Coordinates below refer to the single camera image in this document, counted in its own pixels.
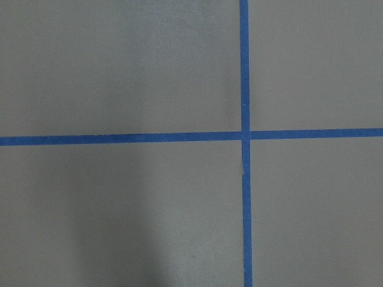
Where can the brown paper table cover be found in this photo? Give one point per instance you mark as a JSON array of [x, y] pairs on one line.
[[191, 143]]

